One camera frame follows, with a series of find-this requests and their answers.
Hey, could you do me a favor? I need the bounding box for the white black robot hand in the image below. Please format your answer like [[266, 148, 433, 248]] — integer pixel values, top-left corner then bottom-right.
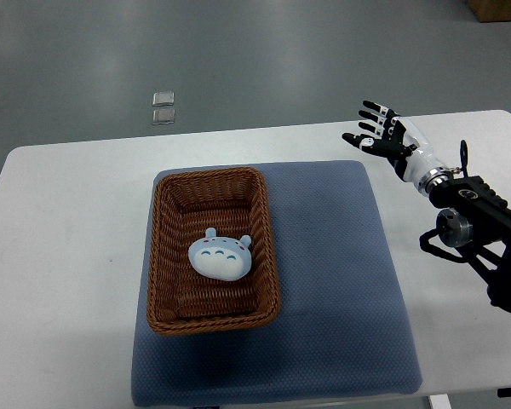
[[342, 100, 450, 194]]

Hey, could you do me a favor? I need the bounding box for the lower floor socket plate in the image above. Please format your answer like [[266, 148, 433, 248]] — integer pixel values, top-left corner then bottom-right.
[[152, 108, 175, 125]]

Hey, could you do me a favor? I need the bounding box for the floor socket plate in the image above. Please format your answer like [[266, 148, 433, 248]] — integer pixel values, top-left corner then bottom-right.
[[152, 108, 175, 125], [152, 91, 175, 107]]

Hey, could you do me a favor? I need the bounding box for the blue white plush toy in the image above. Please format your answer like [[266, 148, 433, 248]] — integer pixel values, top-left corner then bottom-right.
[[188, 228, 252, 282]]

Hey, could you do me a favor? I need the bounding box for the cardboard box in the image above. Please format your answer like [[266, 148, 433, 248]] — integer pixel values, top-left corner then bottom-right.
[[466, 0, 511, 23]]

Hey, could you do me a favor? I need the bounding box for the brown wicker basket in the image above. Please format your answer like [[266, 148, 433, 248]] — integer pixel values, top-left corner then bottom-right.
[[146, 167, 281, 336]]

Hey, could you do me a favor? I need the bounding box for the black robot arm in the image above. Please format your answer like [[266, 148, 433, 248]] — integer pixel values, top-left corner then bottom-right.
[[342, 101, 511, 314]]

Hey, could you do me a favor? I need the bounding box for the blue fabric mat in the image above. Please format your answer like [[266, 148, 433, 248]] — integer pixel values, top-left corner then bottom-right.
[[131, 161, 422, 406]]

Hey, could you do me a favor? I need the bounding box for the upper floor socket plate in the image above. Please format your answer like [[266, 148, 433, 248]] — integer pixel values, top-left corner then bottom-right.
[[152, 91, 175, 107]]

